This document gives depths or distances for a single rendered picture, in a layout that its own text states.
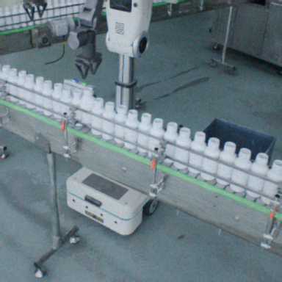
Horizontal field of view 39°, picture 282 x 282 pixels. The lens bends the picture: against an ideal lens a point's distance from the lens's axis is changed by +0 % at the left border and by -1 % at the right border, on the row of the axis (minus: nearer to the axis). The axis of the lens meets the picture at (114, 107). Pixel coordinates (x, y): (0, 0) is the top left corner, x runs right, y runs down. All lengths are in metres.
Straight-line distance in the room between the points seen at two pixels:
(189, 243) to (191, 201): 1.10
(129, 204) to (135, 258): 0.32
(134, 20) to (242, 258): 1.57
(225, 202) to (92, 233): 1.33
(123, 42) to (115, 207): 1.01
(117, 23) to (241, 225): 1.24
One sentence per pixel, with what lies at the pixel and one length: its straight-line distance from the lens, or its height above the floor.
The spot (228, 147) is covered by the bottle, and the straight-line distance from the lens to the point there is 1.50.
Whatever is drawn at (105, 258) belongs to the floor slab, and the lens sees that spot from 2.60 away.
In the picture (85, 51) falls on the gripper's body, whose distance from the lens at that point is 1.66.
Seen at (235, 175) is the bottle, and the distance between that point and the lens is 1.53.
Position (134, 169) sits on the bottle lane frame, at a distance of 1.72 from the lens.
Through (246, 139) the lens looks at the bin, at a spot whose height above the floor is 0.89.
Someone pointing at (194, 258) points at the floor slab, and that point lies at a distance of 2.66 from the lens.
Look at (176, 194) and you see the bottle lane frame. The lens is 1.67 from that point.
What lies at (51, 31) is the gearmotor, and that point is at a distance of 3.21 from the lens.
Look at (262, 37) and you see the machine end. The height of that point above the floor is 0.39.
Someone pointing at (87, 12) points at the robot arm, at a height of 1.53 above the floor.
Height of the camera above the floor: 1.97
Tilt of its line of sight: 29 degrees down
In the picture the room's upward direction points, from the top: 1 degrees clockwise
